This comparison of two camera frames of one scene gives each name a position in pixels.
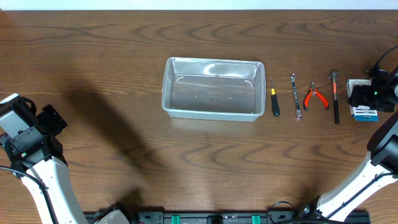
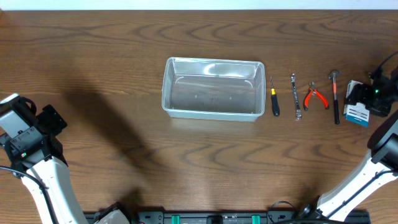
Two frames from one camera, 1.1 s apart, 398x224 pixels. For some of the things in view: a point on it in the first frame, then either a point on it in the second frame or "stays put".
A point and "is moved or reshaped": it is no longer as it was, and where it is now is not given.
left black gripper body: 49,126 stays put
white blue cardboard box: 360,113 is moved or reshaped
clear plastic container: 214,89 stays put
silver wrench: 298,114 stays put
